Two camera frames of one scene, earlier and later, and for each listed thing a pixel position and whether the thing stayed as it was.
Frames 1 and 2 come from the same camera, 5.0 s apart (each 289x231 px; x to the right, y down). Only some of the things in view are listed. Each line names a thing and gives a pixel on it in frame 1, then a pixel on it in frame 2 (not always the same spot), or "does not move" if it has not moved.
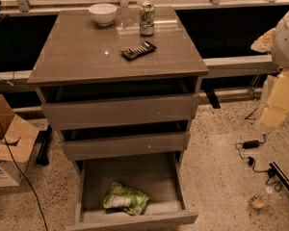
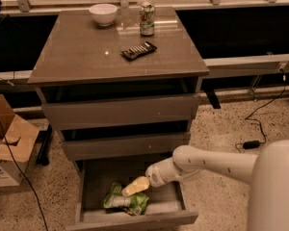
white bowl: x=103 y=12 does not move
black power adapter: x=248 y=144 does not move
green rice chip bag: x=128 y=198 does not move
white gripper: x=286 y=42 -> x=156 y=174
